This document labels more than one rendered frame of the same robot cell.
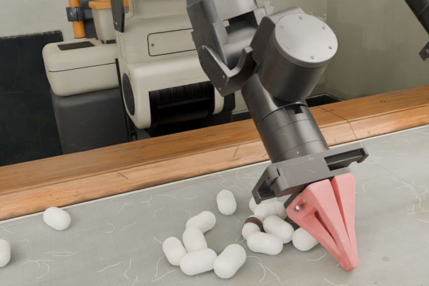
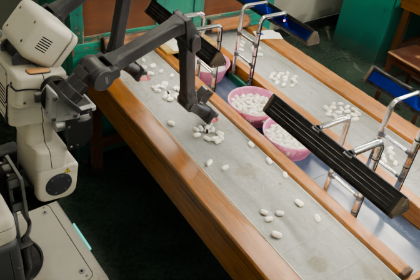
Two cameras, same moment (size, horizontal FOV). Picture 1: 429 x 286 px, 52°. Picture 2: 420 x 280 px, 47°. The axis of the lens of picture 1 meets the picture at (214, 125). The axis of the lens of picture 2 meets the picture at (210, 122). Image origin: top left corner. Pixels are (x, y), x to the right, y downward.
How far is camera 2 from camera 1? 2.16 m
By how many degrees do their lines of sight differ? 93
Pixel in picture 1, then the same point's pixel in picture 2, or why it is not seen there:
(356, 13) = not seen: outside the picture
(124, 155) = (175, 154)
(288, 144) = (208, 109)
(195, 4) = (194, 97)
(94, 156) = (176, 160)
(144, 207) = (197, 150)
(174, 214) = (200, 145)
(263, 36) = (205, 93)
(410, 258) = not seen: hidden behind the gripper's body
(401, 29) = not seen: outside the picture
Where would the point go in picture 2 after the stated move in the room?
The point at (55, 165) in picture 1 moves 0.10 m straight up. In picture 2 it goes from (184, 167) to (185, 148)
